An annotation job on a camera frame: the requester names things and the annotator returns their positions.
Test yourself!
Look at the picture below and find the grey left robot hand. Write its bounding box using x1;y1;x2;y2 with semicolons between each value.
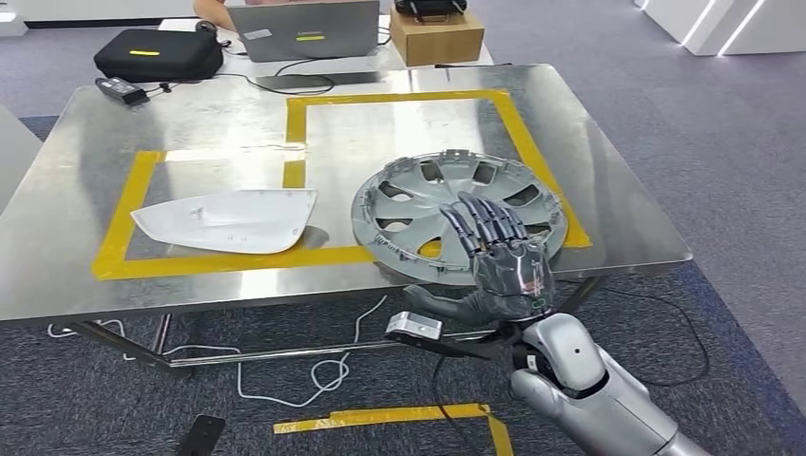
176;413;226;456

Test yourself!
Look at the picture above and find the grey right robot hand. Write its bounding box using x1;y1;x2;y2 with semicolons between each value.
402;191;557;323

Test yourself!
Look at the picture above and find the grey plastic wheel cover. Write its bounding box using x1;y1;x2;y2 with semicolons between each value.
350;148;570;288

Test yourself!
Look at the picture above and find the white mirror cover part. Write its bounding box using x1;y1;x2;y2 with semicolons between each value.
130;188;318;256

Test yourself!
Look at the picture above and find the yellow workbench tape outline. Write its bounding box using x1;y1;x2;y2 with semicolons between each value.
90;88;593;282

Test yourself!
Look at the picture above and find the stainless steel workbench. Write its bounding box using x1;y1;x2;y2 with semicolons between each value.
0;63;694;379

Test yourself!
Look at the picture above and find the yellow floor tape marking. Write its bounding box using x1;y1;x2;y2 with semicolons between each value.
272;402;514;456

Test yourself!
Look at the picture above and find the brown cardboard box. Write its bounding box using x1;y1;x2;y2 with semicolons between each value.
389;7;486;68

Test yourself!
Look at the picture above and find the grey laptop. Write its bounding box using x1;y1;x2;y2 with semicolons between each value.
226;0;381;64

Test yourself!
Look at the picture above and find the grey table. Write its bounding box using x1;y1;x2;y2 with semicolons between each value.
0;104;44;216

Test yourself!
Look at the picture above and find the white plinth with light strips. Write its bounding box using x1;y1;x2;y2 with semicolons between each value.
632;0;806;58

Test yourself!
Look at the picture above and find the black power adapter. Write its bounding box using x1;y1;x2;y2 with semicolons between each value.
94;76;150;106

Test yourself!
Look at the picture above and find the black zip case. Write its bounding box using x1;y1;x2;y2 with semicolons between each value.
92;28;224;85

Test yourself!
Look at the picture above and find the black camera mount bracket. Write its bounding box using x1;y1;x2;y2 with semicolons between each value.
434;327;524;361

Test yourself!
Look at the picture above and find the white floor cable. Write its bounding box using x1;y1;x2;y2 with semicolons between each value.
47;294;389;409

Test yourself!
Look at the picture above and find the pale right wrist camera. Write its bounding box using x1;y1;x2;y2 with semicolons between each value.
385;311;444;344

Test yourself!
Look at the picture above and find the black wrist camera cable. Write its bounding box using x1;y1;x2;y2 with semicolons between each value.
431;355;473;456

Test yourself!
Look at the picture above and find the black floor cable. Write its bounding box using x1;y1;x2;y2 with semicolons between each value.
560;279;712;389

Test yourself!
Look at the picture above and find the black adapter cable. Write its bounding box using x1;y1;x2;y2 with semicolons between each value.
144;59;338;97

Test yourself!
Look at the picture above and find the black device with strap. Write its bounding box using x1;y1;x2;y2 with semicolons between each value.
393;0;469;23

